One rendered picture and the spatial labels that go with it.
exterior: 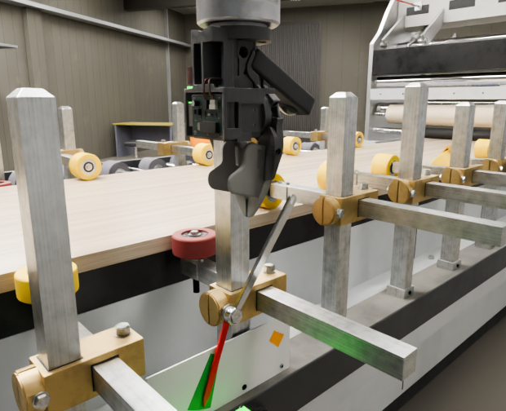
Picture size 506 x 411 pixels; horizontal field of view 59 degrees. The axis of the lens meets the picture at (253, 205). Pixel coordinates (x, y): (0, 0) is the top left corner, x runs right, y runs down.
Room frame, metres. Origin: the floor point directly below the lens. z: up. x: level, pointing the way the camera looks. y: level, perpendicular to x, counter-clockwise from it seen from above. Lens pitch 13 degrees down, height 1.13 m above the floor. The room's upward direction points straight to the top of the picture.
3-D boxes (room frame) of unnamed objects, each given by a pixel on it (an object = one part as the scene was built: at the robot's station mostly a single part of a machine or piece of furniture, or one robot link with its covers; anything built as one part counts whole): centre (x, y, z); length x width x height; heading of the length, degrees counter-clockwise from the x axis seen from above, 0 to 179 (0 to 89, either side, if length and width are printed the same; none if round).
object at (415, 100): (0.95, -0.34, 0.93); 0.03 x 0.03 x 0.48; 43
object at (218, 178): (0.52, 0.03, 1.04); 0.06 x 0.03 x 0.09; 133
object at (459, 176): (1.13, -0.54, 0.94); 0.13 x 0.06 x 0.05; 133
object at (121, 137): (9.16, 2.09, 0.34); 1.31 x 0.66 x 0.69; 72
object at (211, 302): (0.63, 0.02, 0.84); 0.13 x 0.06 x 0.05; 133
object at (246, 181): (0.50, 0.01, 1.04); 0.06 x 0.03 x 0.09; 133
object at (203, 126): (0.51, 0.02, 1.15); 0.09 x 0.08 x 0.12; 133
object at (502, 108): (1.28, -0.71, 0.89); 0.03 x 0.03 x 0.48; 43
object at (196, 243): (0.75, 0.10, 0.85); 0.08 x 0.08 x 0.11
